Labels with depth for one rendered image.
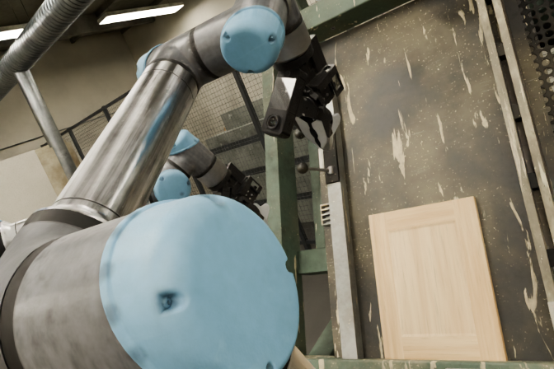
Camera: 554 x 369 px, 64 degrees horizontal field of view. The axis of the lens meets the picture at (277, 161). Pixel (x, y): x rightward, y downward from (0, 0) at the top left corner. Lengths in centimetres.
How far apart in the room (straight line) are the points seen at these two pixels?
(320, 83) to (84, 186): 43
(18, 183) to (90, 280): 437
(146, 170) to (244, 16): 22
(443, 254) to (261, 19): 93
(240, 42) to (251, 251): 32
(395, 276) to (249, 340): 111
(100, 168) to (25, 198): 419
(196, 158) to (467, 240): 74
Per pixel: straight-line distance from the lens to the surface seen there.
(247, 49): 55
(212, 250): 25
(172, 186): 92
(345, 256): 140
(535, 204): 123
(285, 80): 72
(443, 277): 131
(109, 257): 26
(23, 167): 467
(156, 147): 49
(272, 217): 156
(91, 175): 44
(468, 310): 129
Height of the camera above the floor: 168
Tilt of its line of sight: 8 degrees down
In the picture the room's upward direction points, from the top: 22 degrees counter-clockwise
